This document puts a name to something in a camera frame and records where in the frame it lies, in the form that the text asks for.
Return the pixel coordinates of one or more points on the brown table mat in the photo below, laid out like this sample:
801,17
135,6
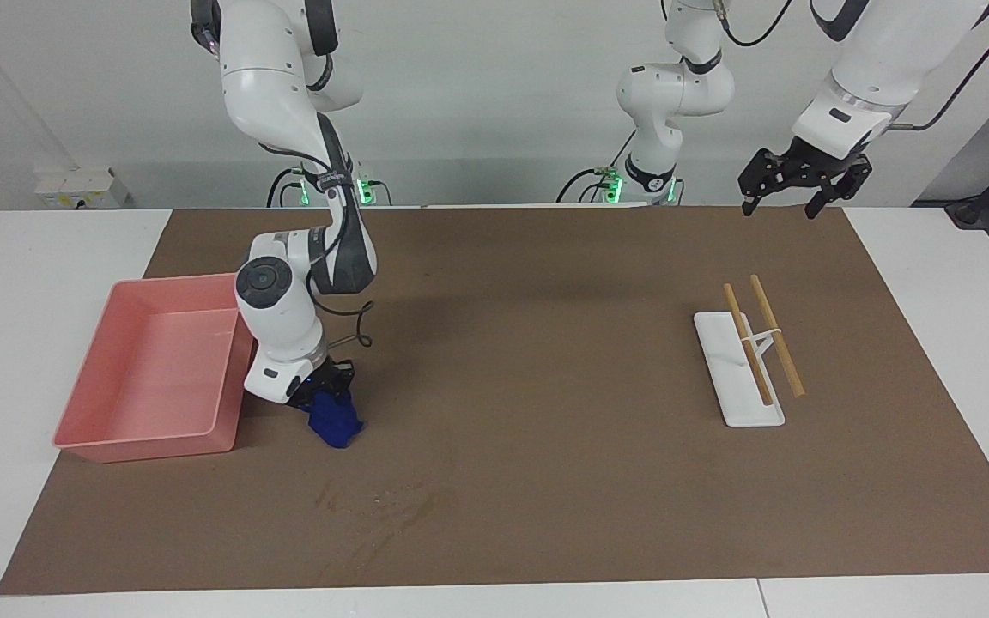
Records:
503,386

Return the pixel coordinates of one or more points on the pink plastic bin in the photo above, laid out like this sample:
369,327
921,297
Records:
160,378

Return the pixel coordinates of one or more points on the grey partition panel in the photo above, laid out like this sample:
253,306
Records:
988,142

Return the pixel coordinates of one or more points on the blue towel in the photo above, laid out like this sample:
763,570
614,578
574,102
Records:
336,425

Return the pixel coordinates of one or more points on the white wall socket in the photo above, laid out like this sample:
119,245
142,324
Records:
74,187

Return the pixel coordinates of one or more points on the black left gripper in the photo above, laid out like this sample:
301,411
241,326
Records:
816,167

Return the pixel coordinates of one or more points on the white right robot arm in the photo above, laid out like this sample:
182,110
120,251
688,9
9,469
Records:
280,318

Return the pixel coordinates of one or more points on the wooden rack rod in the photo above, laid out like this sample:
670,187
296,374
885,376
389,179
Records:
748,343
778,339

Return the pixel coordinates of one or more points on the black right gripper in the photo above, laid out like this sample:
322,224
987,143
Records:
327,379

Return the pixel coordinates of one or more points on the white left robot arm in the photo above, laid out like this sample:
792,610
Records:
683,94

